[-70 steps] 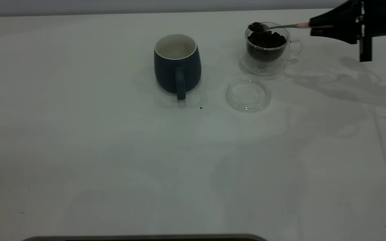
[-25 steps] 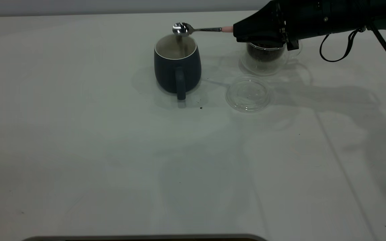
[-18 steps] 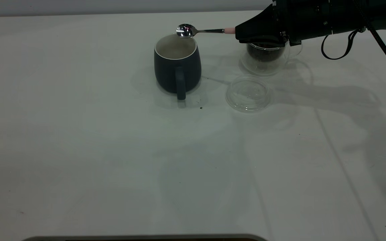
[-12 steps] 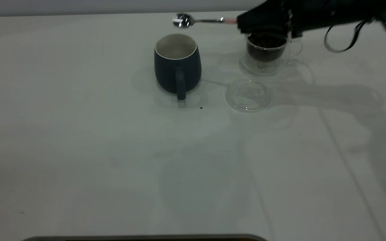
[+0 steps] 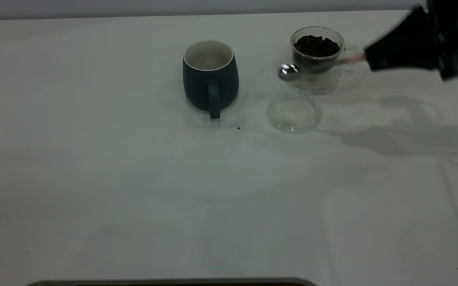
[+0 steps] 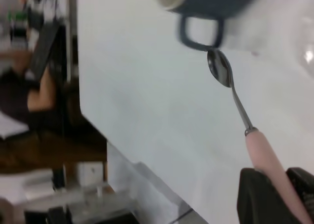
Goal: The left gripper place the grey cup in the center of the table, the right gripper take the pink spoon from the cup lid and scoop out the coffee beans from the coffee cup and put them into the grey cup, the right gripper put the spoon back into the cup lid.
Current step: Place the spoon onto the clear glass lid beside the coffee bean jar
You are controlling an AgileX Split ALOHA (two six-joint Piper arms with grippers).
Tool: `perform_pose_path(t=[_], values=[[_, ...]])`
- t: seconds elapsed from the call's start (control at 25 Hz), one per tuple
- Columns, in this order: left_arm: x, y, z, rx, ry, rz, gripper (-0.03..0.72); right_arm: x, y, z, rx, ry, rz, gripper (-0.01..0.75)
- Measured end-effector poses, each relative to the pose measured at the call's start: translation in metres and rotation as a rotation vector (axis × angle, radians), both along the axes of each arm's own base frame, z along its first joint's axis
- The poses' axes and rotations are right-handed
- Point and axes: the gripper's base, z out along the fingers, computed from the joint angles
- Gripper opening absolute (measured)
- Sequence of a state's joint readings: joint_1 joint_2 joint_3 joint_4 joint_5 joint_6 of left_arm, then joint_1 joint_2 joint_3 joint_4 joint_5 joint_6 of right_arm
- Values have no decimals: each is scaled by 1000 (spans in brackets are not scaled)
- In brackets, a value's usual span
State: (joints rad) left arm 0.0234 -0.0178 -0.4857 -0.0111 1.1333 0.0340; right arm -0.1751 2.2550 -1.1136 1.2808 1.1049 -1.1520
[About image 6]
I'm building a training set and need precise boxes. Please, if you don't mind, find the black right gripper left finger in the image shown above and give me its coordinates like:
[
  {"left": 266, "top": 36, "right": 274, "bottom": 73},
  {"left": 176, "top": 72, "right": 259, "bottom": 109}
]
[{"left": 236, "top": 167, "right": 309, "bottom": 224}]

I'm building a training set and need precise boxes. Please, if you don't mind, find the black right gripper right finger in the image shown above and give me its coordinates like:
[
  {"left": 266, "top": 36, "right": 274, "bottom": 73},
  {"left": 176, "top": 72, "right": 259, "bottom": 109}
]
[{"left": 286, "top": 167, "right": 314, "bottom": 224}]

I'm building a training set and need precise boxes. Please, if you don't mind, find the steel spoon with pink handle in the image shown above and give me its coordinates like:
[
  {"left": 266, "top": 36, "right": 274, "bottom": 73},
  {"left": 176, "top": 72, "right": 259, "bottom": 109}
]
[{"left": 207, "top": 49, "right": 313, "bottom": 224}]

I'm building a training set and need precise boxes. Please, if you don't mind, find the dark blue-grey ceramic mug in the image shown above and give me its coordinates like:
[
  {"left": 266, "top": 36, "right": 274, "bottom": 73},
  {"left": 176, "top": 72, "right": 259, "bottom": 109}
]
[{"left": 153, "top": 0, "right": 258, "bottom": 51}]

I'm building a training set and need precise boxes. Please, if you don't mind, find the bare person forearm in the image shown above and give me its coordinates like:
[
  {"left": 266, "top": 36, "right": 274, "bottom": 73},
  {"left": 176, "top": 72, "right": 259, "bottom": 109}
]
[{"left": 27, "top": 68, "right": 57, "bottom": 112}]

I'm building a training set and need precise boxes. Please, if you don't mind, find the clear round glass saucer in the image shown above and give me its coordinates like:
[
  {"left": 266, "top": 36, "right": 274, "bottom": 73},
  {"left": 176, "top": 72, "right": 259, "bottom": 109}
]
[{"left": 293, "top": 12, "right": 314, "bottom": 79}]

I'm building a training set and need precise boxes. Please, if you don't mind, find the small white box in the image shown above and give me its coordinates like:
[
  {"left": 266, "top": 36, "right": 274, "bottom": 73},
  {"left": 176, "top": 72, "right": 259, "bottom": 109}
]
[{"left": 78, "top": 162, "right": 104, "bottom": 187}]

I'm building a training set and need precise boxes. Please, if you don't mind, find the black slanted device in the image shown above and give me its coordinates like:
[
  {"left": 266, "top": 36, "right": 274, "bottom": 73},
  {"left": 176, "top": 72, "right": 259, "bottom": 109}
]
[{"left": 31, "top": 24, "right": 67, "bottom": 81}]

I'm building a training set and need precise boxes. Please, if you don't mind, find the white paper sheet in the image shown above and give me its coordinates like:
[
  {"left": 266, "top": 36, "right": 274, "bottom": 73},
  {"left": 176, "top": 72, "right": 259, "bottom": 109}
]
[{"left": 0, "top": 111, "right": 29, "bottom": 140}]

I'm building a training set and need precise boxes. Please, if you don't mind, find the grey metal post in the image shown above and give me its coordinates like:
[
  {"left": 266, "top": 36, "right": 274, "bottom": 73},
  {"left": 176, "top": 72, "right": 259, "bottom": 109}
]
[{"left": 65, "top": 0, "right": 79, "bottom": 84}]

